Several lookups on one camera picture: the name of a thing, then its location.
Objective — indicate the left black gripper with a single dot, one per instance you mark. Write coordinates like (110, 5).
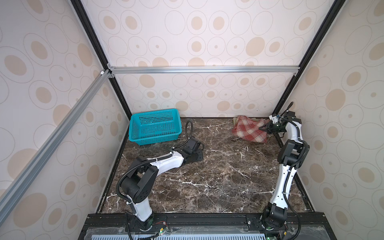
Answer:
(199, 156)

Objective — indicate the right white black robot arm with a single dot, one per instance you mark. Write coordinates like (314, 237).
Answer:
(290, 159)

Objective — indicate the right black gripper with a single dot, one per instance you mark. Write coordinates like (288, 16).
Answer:
(271, 126)

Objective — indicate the black corner post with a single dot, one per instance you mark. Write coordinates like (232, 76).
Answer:
(313, 47)
(97, 47)

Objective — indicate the teal plastic basket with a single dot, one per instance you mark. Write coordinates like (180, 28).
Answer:
(155, 127)

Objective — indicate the horizontal aluminium frame bar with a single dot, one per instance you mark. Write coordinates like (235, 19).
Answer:
(204, 70)

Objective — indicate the left diagonal aluminium frame bar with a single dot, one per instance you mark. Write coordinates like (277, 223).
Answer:
(21, 184)

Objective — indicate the right black corner post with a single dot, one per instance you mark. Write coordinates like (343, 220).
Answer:
(313, 47)

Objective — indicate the red plaid skirt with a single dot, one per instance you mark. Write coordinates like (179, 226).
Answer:
(248, 130)

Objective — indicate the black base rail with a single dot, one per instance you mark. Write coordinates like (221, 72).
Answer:
(312, 226)

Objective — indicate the olive green skirt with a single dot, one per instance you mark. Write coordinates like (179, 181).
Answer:
(235, 120)

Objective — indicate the left black corner post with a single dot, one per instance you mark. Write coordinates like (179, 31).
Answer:
(97, 47)

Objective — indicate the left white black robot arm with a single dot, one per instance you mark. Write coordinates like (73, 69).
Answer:
(135, 185)

